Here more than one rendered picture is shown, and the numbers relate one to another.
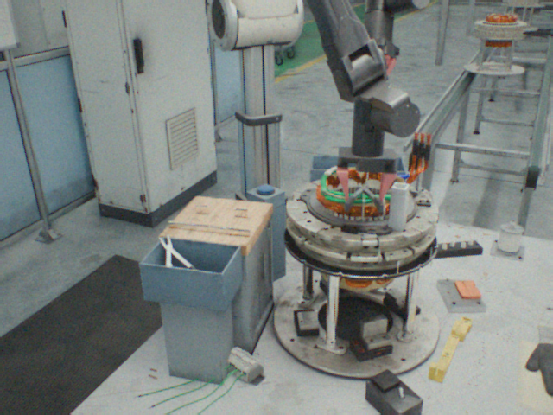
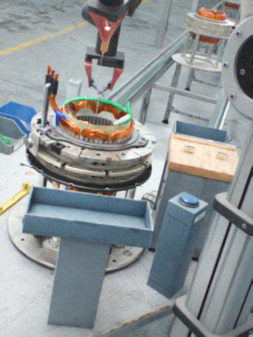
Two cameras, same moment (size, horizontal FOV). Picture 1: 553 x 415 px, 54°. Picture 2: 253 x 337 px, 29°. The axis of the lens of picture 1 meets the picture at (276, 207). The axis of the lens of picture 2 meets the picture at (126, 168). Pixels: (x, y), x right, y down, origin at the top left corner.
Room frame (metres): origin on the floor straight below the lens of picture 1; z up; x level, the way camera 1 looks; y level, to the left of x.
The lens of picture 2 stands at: (2.17, -0.38, 1.58)
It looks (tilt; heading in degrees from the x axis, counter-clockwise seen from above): 27 degrees down; 165
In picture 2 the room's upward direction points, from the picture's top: 12 degrees clockwise
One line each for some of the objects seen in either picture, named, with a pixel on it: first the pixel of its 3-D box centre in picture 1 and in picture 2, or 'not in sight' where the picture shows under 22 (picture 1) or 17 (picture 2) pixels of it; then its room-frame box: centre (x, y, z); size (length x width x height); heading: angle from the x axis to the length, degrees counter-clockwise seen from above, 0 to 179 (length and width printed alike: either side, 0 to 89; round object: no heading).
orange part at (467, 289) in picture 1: (467, 290); not in sight; (1.15, -0.48, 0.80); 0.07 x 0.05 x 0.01; 179
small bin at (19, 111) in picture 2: not in sight; (20, 119); (0.38, -0.36, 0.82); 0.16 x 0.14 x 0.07; 66
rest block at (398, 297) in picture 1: (397, 297); not in sight; (1.09, -0.29, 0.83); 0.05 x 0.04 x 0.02; 30
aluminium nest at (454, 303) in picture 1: (460, 294); not in sight; (1.14, -0.46, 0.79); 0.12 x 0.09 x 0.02; 179
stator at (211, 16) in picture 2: not in sight; (208, 25); (-1.01, 0.83, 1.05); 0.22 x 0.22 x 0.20
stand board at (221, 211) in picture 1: (219, 223); (203, 156); (1.06, 0.13, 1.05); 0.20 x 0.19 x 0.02; 165
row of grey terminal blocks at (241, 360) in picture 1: (243, 364); (154, 201); (0.89, 0.08, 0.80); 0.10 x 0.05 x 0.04; 48
